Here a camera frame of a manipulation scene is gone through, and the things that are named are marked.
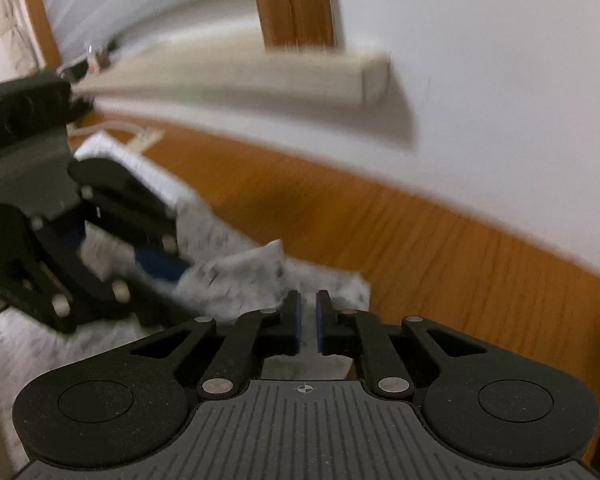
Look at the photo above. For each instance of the beige window sill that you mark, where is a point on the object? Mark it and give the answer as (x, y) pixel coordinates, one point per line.
(255, 75)

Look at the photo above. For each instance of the white patterned shirt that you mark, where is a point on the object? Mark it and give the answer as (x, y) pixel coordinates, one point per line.
(240, 275)

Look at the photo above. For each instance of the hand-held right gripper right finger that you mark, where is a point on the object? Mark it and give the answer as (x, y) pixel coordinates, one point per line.
(321, 322)

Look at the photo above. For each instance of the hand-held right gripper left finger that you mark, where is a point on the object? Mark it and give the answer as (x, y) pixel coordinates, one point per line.
(295, 322)

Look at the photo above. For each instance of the wooden window frame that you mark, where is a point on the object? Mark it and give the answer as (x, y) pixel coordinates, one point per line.
(295, 0)

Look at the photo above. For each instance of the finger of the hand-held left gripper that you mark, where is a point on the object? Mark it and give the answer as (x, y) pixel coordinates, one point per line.
(90, 290)
(160, 265)

